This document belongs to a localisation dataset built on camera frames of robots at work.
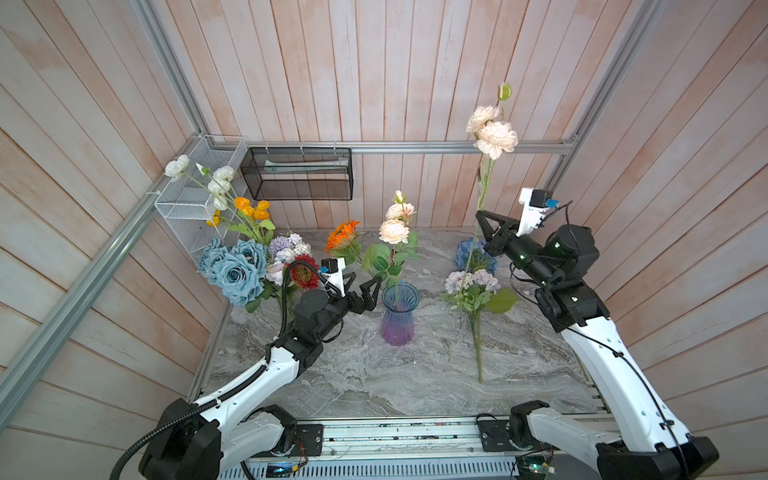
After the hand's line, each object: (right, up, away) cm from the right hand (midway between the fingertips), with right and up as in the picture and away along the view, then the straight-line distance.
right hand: (477, 214), depth 62 cm
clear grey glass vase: (-42, -19, +9) cm, 47 cm away
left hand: (-23, -16, +13) cm, 31 cm away
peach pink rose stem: (-19, -11, +12) cm, 25 cm away
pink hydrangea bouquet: (+8, -20, +25) cm, 33 cm away
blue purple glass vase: (-16, -21, +17) cm, 32 cm away
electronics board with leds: (+17, -60, +9) cm, 63 cm away
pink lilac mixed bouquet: (-46, -7, +12) cm, 48 cm away
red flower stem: (-40, -14, +9) cm, 43 cm away
